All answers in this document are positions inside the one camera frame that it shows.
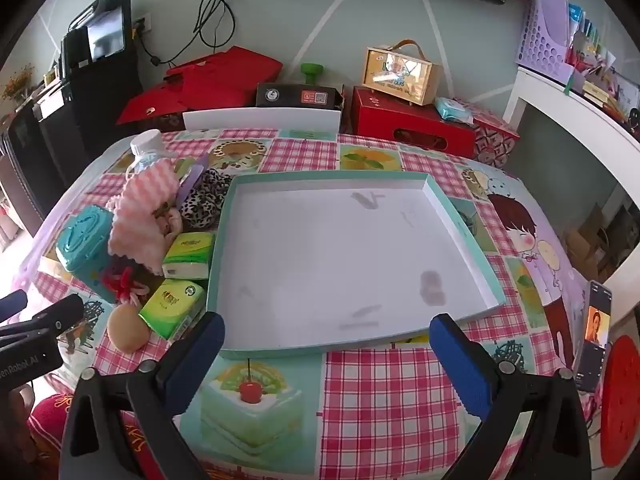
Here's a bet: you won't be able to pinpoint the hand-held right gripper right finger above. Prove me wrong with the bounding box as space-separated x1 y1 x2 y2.
428 313 606 480

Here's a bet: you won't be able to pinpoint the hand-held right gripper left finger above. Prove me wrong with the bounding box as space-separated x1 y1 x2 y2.
60 311 227 480

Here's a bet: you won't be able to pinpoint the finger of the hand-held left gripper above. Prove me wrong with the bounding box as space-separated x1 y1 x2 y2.
0 289 29 323
0 293 85 341

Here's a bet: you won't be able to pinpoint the green tissue pack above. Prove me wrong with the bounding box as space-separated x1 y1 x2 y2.
161 231 216 281
138 279 206 341

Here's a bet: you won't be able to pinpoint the beige makeup sponge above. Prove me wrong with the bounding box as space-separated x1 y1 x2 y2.
108 304 152 352

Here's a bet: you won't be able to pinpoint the red pipe cleaner flower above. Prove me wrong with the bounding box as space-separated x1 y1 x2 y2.
102 266 151 306

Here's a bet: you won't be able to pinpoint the pink striped fluffy cloth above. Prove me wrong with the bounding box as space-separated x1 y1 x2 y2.
107 157 183 276

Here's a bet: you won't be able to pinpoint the pink scrunchie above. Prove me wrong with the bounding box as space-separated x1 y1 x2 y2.
152 205 183 236

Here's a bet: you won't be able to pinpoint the leopard print scrunchie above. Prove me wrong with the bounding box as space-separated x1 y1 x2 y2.
177 169 233 233

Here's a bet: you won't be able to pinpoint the teal shallow cardboard box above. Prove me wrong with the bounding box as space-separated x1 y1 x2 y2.
206 170 507 360

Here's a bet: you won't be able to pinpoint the purple baby wipes packet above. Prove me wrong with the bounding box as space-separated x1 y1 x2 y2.
175 152 210 206

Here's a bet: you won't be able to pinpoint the red embroidered cushion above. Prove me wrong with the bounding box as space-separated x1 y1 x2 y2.
27 392 151 480

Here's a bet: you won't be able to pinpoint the teal plastic box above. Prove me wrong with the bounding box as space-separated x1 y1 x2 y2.
56 205 118 303

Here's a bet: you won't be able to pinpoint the printed checkered tablecloth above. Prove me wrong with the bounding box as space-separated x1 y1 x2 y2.
15 129 601 480

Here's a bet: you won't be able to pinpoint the smartphone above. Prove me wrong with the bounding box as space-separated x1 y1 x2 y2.
574 280 613 393

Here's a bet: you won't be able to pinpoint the black cabinet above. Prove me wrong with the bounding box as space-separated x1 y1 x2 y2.
0 85 76 238

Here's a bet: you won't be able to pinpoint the red stool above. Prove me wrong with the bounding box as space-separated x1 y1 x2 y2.
599 335 640 468

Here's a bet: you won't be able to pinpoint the cardboard boxes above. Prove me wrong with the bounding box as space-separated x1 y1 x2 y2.
562 202 640 281

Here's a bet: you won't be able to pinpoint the white pill bottle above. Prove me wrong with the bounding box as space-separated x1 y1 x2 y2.
130 129 163 158

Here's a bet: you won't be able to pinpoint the yellow dried flowers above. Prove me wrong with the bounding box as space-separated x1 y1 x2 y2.
0 62 36 103

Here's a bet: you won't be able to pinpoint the red patterned box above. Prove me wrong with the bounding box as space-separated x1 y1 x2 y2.
462 101 521 168

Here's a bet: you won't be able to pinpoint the red paper gift bag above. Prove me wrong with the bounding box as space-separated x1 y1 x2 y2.
165 46 284 109
116 80 188 128

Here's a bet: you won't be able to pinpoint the white chair back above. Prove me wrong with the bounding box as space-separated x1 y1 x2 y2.
182 108 342 133

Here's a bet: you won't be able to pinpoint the blue wet wipes pack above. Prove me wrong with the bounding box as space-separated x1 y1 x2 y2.
434 97 475 124

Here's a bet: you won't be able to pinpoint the black cardboard box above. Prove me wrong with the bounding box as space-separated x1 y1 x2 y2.
256 82 345 111

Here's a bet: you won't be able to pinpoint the white desk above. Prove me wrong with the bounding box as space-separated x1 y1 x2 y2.
502 65 640 341

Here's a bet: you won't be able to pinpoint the row of books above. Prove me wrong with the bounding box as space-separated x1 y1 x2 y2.
567 0 640 131

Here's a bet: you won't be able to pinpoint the purple file basket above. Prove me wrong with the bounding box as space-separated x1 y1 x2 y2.
515 0 583 86

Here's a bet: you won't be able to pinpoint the red box with handle slot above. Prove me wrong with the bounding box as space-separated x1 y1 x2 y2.
350 86 477 159

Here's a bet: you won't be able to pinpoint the yellow gift box with handle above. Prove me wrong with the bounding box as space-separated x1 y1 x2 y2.
363 39 443 107

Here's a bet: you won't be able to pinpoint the black cable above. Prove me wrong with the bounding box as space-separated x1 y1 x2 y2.
192 0 236 48

